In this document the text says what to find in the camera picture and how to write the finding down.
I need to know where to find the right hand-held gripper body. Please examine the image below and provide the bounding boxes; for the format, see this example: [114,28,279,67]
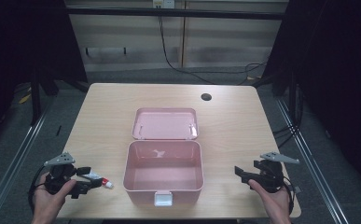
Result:
[253,151,300,193]

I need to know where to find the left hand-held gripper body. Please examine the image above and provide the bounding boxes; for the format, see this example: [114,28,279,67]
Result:
[43,151,77,196]

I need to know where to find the white tube with red band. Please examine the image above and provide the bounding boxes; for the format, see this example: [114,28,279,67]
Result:
[81,172,115,189]

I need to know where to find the pink storage box with lid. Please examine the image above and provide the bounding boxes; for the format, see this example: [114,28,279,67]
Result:
[122,106,205,208]

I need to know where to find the person's right hand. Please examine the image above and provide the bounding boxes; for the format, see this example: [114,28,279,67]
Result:
[247,179,293,219]

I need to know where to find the person's left hand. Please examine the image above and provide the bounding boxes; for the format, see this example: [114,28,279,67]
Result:
[31,173,77,220]

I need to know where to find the black metal stand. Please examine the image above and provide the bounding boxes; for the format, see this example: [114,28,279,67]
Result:
[29,66,43,127]
[287,73,299,127]

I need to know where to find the yellow floor tape piece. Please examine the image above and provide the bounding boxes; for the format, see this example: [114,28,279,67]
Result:
[18,92,33,105]

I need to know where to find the dark curtain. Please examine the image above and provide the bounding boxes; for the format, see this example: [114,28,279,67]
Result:
[0,0,89,153]
[261,0,361,197]

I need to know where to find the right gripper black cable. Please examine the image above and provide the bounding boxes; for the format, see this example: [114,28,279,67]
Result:
[281,175,302,217]

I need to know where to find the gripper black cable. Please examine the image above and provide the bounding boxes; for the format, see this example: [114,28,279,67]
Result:
[281,175,302,217]
[27,165,48,215]

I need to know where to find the metal floor rail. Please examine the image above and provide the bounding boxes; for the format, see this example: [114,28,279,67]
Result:
[275,98,350,224]
[0,104,53,224]

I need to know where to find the black floor cables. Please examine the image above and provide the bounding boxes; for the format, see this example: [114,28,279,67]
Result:
[271,83,305,149]

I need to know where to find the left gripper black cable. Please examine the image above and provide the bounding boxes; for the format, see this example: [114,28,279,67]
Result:
[27,165,48,215]

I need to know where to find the black wall cable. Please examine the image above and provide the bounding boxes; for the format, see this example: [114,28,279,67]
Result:
[157,14,268,86]

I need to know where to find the black horizontal frame bar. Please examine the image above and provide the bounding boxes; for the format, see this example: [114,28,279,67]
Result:
[65,7,285,21]

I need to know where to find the white wall socket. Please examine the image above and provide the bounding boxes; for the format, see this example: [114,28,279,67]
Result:
[152,0,176,9]

